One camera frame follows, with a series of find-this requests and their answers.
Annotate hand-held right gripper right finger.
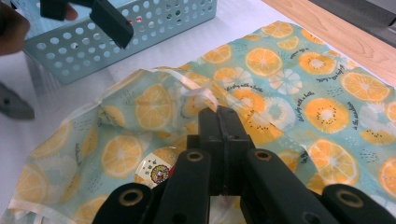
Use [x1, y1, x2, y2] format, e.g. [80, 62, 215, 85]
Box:
[219, 105, 255, 196]

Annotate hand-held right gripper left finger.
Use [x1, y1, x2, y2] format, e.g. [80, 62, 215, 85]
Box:
[186, 106, 225, 197]

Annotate white and red tube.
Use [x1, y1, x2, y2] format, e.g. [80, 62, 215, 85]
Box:
[127, 15, 144, 26]

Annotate light blue perforated plastic basket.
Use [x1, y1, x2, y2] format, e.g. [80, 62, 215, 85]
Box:
[10, 0, 219, 86]

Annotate orange fruit print bag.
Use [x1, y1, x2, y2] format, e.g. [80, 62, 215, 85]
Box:
[0, 20, 396, 224]

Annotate round red-yellow snack packet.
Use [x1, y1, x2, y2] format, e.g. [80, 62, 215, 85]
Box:
[134, 151, 176, 189]

